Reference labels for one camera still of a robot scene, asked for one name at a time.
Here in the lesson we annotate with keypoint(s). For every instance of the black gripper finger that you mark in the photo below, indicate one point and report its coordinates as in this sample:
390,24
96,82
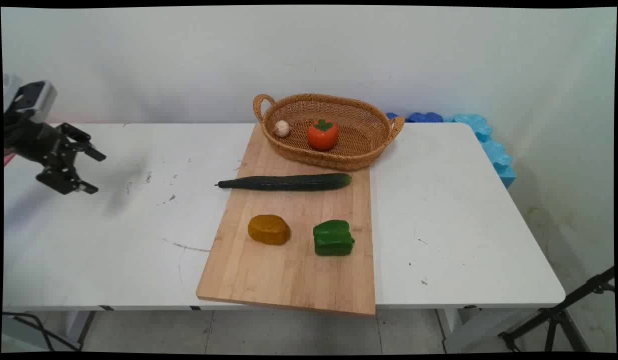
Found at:
63,181
81,140

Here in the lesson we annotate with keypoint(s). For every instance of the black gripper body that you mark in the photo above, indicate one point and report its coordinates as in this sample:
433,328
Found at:
33,140

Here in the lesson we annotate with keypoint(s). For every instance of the dark green cucumber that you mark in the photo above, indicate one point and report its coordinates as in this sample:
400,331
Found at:
288,182

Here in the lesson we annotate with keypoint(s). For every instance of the orange red object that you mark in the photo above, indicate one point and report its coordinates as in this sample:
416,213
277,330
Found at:
8,159

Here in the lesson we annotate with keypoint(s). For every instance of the white table leg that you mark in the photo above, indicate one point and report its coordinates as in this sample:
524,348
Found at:
73,327
461,327

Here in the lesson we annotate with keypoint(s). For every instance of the white garlic bulb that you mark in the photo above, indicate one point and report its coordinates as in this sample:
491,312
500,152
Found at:
282,128

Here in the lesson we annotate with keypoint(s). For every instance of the brown yellow potato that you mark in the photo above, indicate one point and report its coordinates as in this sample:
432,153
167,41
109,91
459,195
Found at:
268,230

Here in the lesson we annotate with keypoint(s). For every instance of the orange persimmon with green leaf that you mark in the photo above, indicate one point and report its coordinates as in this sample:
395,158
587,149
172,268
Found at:
322,136

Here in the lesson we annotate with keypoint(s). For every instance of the wooden cutting board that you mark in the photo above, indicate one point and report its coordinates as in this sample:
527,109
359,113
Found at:
293,270

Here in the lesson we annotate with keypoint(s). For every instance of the green bell pepper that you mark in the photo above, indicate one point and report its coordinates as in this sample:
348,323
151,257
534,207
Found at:
333,239

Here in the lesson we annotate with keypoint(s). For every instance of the woven wicker basket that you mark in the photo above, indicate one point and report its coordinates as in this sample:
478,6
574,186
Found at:
354,130

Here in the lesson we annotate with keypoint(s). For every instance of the dark blue foam piece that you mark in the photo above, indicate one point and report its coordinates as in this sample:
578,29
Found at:
425,117

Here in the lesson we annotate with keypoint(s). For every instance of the light blue foam piece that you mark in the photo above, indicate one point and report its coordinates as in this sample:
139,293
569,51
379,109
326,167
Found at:
494,150

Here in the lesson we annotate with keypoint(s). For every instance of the black tripod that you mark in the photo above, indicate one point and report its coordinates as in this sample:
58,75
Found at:
556,315

